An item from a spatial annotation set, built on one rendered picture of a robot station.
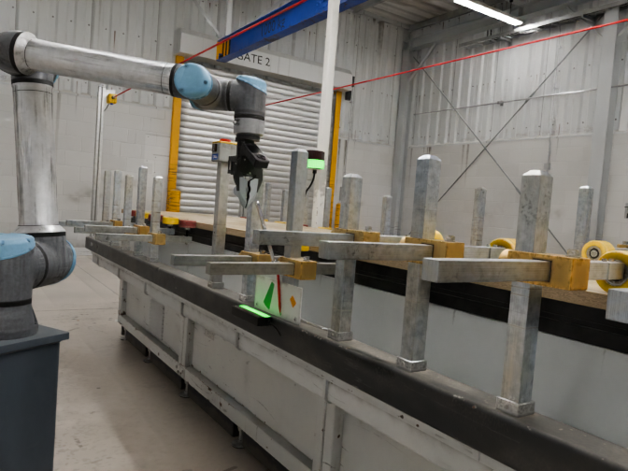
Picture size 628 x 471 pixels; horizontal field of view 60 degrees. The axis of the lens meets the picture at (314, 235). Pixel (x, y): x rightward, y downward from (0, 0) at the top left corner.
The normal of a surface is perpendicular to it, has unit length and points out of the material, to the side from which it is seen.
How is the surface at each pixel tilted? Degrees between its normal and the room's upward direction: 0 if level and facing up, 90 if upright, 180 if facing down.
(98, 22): 90
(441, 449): 90
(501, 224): 90
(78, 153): 90
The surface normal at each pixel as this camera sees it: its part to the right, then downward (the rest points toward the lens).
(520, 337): -0.83, -0.04
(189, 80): -0.01, 0.06
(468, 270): 0.55, 0.08
